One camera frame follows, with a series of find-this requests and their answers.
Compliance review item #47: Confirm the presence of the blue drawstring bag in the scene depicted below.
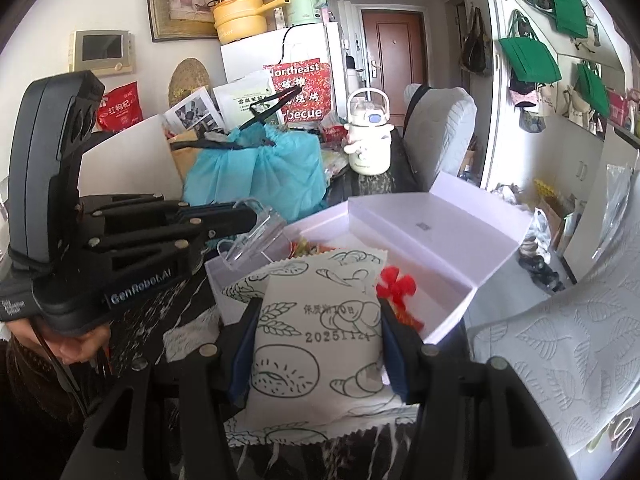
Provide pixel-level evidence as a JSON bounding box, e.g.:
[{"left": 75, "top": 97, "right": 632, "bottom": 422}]
[{"left": 182, "top": 125, "right": 328, "bottom": 223}]

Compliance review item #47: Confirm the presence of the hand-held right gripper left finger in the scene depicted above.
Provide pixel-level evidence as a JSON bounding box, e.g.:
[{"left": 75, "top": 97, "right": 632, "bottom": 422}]
[{"left": 60, "top": 297, "right": 263, "bottom": 480}]

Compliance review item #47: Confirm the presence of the woven straw fan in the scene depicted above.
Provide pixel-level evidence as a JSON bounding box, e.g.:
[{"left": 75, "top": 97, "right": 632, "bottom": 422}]
[{"left": 167, "top": 58, "right": 210, "bottom": 108}]

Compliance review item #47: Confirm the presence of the black and white photo paper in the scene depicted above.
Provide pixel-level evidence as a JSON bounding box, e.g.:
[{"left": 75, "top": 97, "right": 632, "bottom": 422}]
[{"left": 161, "top": 86, "right": 226, "bottom": 136}]

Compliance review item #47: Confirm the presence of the white tea packet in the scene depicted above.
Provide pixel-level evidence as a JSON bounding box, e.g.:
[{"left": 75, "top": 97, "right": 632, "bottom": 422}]
[{"left": 212, "top": 69, "right": 283, "bottom": 128}]

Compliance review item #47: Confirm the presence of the wall intercom panel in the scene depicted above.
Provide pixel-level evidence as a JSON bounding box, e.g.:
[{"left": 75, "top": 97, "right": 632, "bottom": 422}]
[{"left": 68, "top": 30, "right": 135, "bottom": 77}]

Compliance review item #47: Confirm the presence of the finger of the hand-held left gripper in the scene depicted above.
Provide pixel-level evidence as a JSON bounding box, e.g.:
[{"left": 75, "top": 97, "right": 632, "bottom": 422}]
[
  {"left": 77, "top": 192, "right": 191, "bottom": 223},
  {"left": 75, "top": 202, "right": 258, "bottom": 281}
]

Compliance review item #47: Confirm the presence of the red goji berry bag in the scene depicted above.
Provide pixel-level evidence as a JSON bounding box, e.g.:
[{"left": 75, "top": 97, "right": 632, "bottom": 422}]
[{"left": 97, "top": 81, "right": 145, "bottom": 132}]

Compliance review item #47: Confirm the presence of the black strap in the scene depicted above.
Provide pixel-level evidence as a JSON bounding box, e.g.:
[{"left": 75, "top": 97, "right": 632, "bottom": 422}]
[{"left": 170, "top": 87, "right": 301, "bottom": 151}]

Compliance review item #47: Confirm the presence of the dark handbag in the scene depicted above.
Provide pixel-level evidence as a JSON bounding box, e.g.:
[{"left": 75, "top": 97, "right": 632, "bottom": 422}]
[{"left": 460, "top": 7, "right": 493, "bottom": 78}]

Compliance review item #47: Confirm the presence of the clear plastic sheet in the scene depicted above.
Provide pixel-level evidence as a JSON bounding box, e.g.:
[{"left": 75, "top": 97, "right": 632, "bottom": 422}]
[{"left": 595, "top": 162, "right": 636, "bottom": 261}]

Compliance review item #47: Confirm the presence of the white refrigerator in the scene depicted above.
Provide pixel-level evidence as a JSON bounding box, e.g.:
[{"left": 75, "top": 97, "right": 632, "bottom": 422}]
[{"left": 220, "top": 22, "right": 348, "bottom": 126}]

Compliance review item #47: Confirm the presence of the person's left hand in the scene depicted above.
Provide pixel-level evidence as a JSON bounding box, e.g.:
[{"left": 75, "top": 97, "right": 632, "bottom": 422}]
[{"left": 0, "top": 322, "right": 108, "bottom": 366}]

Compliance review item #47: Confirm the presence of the green tote bag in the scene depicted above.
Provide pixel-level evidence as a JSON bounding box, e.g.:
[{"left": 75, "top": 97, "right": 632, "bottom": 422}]
[{"left": 499, "top": 17, "right": 562, "bottom": 83}]

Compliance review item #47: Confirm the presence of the red paper bag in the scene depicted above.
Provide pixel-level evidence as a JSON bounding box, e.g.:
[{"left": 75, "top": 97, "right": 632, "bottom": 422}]
[{"left": 263, "top": 61, "right": 333, "bottom": 123}]

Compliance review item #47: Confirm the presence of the grey padded chair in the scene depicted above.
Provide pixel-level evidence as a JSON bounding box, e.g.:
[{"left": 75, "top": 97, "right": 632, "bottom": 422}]
[{"left": 402, "top": 83, "right": 478, "bottom": 181}]

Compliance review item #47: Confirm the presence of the white foam board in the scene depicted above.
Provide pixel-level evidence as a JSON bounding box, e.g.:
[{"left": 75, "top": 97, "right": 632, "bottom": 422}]
[{"left": 75, "top": 114, "right": 186, "bottom": 201}]

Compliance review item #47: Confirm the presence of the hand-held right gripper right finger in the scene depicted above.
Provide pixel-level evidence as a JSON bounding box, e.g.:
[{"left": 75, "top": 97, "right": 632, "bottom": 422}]
[{"left": 377, "top": 297, "right": 576, "bottom": 480}]

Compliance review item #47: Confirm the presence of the white patterned paper towel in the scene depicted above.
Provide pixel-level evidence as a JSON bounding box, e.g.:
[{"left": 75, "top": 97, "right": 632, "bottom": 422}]
[{"left": 467, "top": 240, "right": 640, "bottom": 461}]

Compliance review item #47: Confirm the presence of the white water bottle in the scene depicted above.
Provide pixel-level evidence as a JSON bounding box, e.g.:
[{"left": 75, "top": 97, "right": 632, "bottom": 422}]
[{"left": 342, "top": 87, "right": 396, "bottom": 176}]

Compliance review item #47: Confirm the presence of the white cardboard box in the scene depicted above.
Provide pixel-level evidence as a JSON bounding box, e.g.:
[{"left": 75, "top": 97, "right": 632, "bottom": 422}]
[{"left": 205, "top": 170, "right": 535, "bottom": 346}]

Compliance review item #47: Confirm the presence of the red plastic flower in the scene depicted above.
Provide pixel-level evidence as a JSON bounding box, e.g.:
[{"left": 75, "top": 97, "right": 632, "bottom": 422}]
[{"left": 376, "top": 267, "right": 418, "bottom": 306}]

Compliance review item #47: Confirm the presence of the yellow cooking pot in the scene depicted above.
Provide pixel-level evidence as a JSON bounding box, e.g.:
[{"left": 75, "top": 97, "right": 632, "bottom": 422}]
[{"left": 212, "top": 0, "right": 293, "bottom": 45}]

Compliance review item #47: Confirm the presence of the brown door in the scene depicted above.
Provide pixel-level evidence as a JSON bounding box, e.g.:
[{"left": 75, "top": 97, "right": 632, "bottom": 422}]
[{"left": 361, "top": 7, "right": 427, "bottom": 121}]

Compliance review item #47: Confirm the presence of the white cabinet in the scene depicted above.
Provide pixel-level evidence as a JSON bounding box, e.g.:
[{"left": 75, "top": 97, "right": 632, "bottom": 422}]
[{"left": 562, "top": 125, "right": 640, "bottom": 271}]

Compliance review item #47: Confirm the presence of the white bread packet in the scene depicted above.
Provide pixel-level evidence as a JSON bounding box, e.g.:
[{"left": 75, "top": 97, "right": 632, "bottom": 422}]
[
  {"left": 245, "top": 247, "right": 390, "bottom": 428},
  {"left": 162, "top": 310, "right": 418, "bottom": 448}
]

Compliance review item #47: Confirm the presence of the brown paper bag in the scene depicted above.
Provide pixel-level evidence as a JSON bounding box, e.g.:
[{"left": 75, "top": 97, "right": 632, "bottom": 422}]
[{"left": 167, "top": 130, "right": 211, "bottom": 186}]

